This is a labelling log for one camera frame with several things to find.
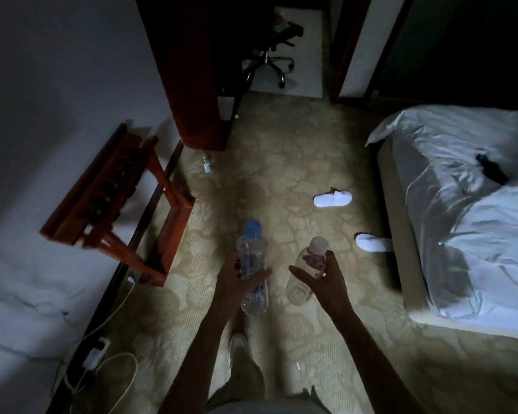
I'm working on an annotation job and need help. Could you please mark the person's left hand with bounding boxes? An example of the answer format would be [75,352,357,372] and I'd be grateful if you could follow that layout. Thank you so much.
[214,250,273,319]

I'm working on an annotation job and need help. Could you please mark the person's right hand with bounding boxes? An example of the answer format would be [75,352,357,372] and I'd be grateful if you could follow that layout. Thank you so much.
[288,250,356,320]

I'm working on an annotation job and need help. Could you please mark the labelled clear white-cap bottle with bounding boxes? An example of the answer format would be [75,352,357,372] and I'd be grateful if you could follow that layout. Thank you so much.
[284,236,330,306]

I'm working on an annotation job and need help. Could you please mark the clear bottle blue cap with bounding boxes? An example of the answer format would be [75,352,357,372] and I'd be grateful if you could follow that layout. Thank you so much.
[236,220,269,317]

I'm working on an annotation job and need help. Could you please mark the person's left forearm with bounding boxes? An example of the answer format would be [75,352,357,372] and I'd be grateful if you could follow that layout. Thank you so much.
[157,306,239,414]

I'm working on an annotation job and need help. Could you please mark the person's right forearm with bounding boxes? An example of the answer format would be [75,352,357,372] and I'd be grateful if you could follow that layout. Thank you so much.
[332,306,428,414]

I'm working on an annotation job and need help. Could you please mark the person's beige trousers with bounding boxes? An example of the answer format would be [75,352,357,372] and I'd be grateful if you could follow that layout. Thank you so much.
[207,348,325,406]

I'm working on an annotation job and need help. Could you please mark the person's white printed t-shirt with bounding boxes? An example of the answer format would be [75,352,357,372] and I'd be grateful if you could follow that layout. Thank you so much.
[209,398,331,414]

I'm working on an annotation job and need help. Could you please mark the white sneaker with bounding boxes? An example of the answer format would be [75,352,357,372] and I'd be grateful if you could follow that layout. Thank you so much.
[228,332,249,367]

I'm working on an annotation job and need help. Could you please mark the white slipper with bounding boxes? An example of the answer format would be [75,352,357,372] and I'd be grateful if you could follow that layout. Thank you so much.
[355,232,394,254]
[313,190,353,209]

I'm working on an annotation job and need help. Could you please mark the white power strip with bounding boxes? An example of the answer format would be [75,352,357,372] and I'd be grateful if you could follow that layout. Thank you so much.
[82,338,112,369]

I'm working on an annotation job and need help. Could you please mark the bed with white duvet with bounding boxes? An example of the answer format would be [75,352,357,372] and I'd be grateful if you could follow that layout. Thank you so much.
[364,103,518,341]

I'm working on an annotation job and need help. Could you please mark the wooden luggage rack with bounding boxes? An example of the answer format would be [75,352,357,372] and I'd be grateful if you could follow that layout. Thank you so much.
[39,122,196,289]

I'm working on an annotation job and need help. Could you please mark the small black object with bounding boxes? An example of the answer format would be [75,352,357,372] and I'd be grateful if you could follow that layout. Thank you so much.
[475,152,511,186]

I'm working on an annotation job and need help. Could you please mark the black office chair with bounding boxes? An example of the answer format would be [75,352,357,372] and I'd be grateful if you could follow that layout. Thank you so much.
[241,19,305,89]

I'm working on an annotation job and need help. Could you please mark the straight white floor cable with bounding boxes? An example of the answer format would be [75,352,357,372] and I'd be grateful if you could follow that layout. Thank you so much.
[84,275,137,341]

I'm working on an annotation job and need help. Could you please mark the looped white floor cable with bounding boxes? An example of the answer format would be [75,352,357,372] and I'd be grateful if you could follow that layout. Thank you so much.
[64,352,139,414]

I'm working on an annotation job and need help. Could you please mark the thin black wall cable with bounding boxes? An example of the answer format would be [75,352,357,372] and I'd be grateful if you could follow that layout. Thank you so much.
[0,329,66,363]
[0,279,70,317]

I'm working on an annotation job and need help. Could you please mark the dark wooden door frame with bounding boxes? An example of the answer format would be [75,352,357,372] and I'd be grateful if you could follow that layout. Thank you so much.
[330,0,417,106]

